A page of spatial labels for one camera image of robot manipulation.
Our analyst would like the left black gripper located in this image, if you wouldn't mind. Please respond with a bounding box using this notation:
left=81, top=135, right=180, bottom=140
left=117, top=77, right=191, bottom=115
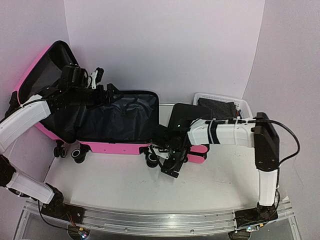
left=68, top=82, right=124, bottom=110

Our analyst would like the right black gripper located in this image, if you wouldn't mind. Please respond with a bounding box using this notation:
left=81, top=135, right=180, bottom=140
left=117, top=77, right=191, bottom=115
left=161, top=147, right=190, bottom=179

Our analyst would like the pink hard-shell suitcase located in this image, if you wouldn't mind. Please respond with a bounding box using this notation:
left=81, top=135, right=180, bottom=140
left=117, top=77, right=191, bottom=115
left=5, top=40, right=159, bottom=163

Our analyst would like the black and pink drawer organizer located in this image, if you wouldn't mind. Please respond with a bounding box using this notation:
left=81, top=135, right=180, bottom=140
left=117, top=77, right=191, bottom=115
left=168, top=103, right=213, bottom=164

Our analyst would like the black dotted cloth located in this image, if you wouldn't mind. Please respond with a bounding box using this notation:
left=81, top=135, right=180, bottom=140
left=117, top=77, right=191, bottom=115
left=197, top=98, right=238, bottom=120

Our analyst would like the white perforated plastic basket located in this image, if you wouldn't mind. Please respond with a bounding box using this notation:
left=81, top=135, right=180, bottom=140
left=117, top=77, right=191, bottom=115
left=193, top=92, right=253, bottom=119

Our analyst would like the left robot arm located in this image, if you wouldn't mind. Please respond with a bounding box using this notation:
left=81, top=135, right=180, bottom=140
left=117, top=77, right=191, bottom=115
left=0, top=64, right=124, bottom=219

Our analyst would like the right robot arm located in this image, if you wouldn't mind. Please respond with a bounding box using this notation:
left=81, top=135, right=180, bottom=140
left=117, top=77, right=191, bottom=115
left=149, top=112, right=301, bottom=222

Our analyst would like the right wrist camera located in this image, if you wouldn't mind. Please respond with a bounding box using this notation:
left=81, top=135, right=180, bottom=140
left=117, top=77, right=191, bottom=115
left=148, top=144, right=169, bottom=160

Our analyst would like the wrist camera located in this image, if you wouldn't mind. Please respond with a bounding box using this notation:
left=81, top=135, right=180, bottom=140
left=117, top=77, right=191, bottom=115
left=148, top=144, right=169, bottom=160
left=88, top=67, right=104, bottom=89

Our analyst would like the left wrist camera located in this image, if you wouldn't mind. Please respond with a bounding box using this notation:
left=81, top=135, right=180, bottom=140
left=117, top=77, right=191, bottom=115
left=88, top=67, right=104, bottom=89

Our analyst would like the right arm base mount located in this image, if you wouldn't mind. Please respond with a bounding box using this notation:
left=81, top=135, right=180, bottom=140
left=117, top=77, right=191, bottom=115
left=235, top=208, right=278, bottom=230

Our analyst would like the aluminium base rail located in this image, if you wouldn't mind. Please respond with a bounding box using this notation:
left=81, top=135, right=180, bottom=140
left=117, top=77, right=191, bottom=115
left=24, top=200, right=301, bottom=240

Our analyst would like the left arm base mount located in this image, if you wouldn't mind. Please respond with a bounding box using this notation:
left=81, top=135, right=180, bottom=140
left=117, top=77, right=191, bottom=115
left=40, top=200, right=85, bottom=224

